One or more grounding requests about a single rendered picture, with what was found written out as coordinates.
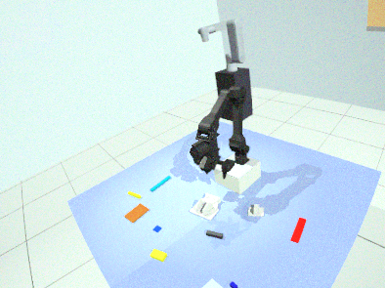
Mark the yellow flat block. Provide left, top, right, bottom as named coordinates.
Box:
left=150, top=249, right=167, bottom=262

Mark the yellow rectangular bar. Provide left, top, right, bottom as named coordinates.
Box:
left=128, top=191, right=142, bottom=199

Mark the red flat bar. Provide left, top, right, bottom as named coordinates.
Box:
left=290, top=218, right=306, bottom=243

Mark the brown flat plate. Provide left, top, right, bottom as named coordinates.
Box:
left=124, top=203, right=149, bottom=223

